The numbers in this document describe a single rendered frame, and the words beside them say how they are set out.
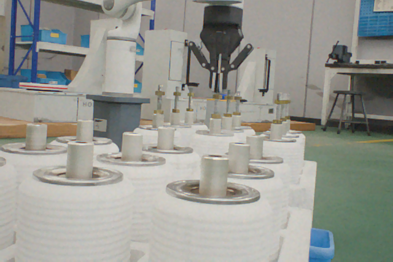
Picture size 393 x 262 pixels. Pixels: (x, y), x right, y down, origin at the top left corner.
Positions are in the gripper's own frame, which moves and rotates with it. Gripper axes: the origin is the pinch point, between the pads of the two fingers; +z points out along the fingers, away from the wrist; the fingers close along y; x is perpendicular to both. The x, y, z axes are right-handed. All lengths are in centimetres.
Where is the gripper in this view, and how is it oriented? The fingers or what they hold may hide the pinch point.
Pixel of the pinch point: (218, 82)
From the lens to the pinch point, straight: 94.4
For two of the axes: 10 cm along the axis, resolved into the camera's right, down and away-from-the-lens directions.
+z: -0.7, 10.0, 0.5
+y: -9.7, -0.8, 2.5
